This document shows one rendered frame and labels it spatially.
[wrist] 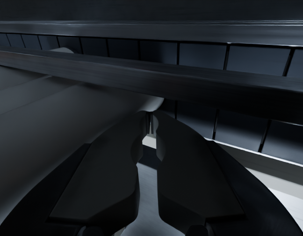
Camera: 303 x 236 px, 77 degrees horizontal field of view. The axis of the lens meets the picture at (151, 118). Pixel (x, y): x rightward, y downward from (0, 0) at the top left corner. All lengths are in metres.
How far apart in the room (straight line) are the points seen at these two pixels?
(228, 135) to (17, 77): 0.19
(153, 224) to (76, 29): 0.30
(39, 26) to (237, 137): 0.26
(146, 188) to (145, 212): 0.06
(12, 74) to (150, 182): 0.20
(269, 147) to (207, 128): 0.05
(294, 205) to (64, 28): 0.33
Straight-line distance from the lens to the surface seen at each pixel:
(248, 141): 0.18
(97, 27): 0.22
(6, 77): 0.20
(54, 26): 0.27
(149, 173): 0.26
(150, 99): 0.15
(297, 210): 0.30
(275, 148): 0.18
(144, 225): 0.37
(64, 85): 0.17
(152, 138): 0.17
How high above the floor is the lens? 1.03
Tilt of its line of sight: 48 degrees down
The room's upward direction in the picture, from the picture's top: 132 degrees counter-clockwise
